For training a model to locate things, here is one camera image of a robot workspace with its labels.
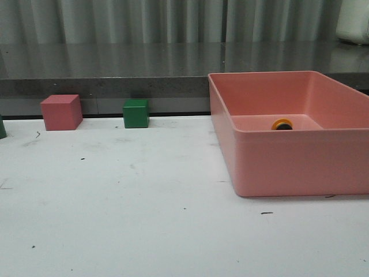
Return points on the grey back counter shelf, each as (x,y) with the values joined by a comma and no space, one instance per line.
(173,76)

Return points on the pink plastic bin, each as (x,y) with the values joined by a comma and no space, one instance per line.
(325,153)

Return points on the white appliance in background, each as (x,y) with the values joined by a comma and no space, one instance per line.
(352,24)

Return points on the pink cube block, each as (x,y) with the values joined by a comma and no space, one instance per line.
(61,112)

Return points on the green cube block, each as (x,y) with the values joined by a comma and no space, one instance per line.
(136,113)

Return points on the yellow push button switch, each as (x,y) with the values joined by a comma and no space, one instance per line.
(282,124)

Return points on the dark green block at edge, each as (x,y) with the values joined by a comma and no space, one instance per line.
(3,133)

